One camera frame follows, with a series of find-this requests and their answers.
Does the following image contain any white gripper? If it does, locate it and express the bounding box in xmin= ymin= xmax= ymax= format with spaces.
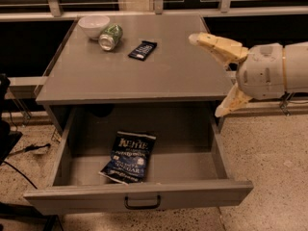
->
xmin=189 ymin=32 xmax=285 ymax=117

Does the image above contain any blue Kettle chip bag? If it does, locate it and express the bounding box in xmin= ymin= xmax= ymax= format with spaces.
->
xmin=99 ymin=131 xmax=156 ymax=185

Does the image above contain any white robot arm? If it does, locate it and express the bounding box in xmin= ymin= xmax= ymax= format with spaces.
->
xmin=189 ymin=32 xmax=308 ymax=117

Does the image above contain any grey cabinet with counter top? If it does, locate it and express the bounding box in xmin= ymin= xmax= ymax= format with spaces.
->
xmin=34 ymin=13 xmax=239 ymax=137

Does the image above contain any open grey top drawer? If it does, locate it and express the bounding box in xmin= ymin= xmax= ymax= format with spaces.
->
xmin=24 ymin=103 xmax=253 ymax=215

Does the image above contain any dark blue candy bar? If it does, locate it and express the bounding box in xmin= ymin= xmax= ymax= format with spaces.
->
xmin=128 ymin=40 xmax=157 ymax=61

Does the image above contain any green soda can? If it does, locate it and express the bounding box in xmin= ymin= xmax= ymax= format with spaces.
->
xmin=98 ymin=24 xmax=123 ymax=51

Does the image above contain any white ceramic bowl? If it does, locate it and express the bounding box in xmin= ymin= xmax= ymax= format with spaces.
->
xmin=78 ymin=15 xmax=110 ymax=39

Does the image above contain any metal window railing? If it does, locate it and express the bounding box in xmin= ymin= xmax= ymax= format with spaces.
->
xmin=0 ymin=0 xmax=308 ymax=117

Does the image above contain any black equipment at left edge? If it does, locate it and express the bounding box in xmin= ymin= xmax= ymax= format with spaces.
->
xmin=0 ymin=73 xmax=22 ymax=163

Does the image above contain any black drawer handle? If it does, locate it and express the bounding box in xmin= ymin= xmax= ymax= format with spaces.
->
xmin=124 ymin=195 xmax=161 ymax=211

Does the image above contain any black cable on floor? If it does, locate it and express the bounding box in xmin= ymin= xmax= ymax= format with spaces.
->
xmin=0 ymin=142 xmax=52 ymax=190

